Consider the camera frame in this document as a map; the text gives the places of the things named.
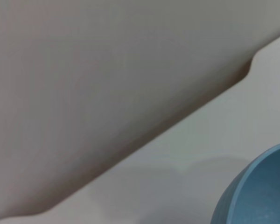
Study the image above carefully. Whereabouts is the blue bowl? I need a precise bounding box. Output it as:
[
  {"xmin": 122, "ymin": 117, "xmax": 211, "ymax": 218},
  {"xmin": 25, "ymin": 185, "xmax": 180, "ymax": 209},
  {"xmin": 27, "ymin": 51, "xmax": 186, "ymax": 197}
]
[{"xmin": 210, "ymin": 140, "xmax": 280, "ymax": 224}]

